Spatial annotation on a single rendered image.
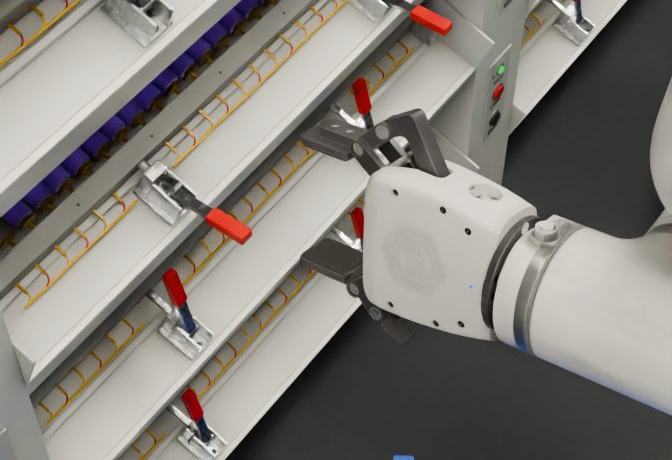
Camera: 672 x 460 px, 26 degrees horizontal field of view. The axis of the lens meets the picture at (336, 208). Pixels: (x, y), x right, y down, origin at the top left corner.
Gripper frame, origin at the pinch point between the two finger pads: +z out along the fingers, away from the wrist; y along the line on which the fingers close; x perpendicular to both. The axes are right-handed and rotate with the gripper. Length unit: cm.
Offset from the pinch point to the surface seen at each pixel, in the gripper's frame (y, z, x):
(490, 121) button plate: 23, 21, 56
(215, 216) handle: 6.5, 11.4, 1.5
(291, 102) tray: 3.6, 15.6, 15.4
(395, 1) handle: -2.2, 13.6, 26.7
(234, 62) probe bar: -0.3, 18.5, 11.9
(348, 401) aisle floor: 48, 23, 34
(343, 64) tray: 2.1, 14.9, 21.4
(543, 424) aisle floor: 49, 5, 45
